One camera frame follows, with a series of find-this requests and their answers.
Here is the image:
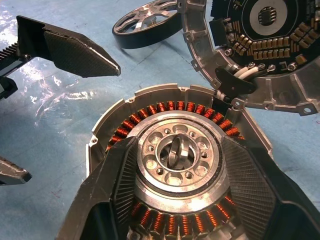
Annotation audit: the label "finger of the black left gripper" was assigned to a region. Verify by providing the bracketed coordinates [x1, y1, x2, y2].
[0, 156, 33, 187]
[15, 14, 122, 79]

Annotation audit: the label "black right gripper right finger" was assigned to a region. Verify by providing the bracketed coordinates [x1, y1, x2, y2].
[221, 135, 320, 240]

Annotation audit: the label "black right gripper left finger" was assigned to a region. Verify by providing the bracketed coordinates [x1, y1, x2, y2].
[55, 136, 140, 240]

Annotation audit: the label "spoked silver rotor black rim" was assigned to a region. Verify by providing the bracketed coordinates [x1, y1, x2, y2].
[111, 0, 185, 50]

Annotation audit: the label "silver motor housing copper coils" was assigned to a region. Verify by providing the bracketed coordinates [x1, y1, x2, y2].
[86, 83, 275, 240]

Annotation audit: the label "silver motor lid circuit board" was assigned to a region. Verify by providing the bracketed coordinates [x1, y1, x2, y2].
[176, 0, 320, 117]

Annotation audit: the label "blue plastic table cover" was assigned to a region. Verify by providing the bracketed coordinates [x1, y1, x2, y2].
[0, 0, 320, 240]

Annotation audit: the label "small silver metal ring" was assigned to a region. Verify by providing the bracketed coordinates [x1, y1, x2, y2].
[166, 133, 193, 171]

